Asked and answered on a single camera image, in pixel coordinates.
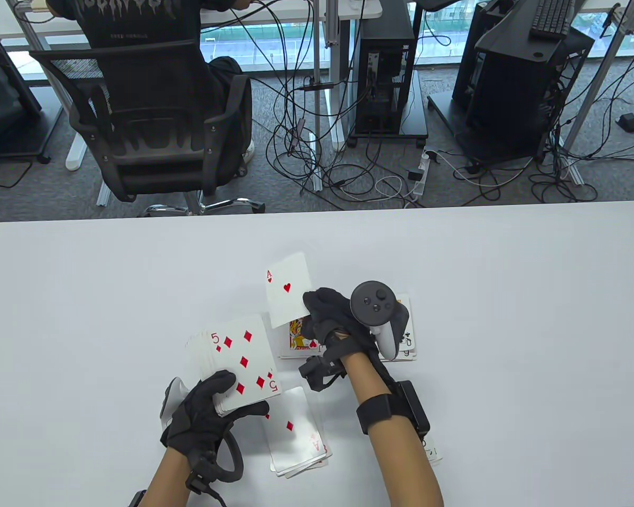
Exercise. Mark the hearts face playing card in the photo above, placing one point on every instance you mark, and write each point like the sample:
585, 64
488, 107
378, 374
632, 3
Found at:
296, 340

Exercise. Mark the white power strip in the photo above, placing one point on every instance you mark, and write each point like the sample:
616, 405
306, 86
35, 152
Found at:
421, 185

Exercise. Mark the single red heart playing card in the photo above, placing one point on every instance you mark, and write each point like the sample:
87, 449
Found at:
288, 301

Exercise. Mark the black computer tower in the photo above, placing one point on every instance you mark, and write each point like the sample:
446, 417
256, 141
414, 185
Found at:
475, 31
388, 31

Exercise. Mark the large black computer case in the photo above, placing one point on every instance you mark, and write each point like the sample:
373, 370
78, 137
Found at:
518, 95

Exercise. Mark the person's right forearm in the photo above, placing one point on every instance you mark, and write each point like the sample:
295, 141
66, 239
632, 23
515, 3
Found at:
401, 470

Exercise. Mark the clubs face playing card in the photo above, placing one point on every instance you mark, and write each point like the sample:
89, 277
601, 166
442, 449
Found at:
411, 338

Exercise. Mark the person's left forearm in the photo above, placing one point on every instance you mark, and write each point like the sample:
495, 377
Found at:
166, 483

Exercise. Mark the person's left hand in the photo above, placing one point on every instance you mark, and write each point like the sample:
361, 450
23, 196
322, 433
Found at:
195, 422

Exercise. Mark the black equipment cart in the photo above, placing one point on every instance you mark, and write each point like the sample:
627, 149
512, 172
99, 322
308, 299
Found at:
0, 105

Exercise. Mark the single red diamond playing card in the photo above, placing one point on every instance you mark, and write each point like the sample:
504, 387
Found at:
296, 438

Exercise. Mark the spades card pile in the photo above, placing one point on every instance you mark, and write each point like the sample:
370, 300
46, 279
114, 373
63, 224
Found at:
432, 458

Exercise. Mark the black power adapter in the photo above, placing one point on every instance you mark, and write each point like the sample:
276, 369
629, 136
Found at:
416, 174

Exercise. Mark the aluminium frame leg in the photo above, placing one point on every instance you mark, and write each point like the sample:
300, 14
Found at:
594, 87
27, 29

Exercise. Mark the person's right hand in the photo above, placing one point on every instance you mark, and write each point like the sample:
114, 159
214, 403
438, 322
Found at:
333, 317

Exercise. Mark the black keyboard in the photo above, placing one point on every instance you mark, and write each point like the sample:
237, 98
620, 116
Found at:
552, 18

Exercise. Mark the deck of playing cards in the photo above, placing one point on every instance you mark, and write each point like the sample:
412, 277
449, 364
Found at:
195, 359

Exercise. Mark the black wheeled computer stand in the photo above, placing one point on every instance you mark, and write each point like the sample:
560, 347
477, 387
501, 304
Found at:
415, 121

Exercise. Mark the black foot pedal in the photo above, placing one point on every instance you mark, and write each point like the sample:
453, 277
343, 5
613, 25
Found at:
627, 122

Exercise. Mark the black mesh office chair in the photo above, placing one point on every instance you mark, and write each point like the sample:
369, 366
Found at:
153, 158

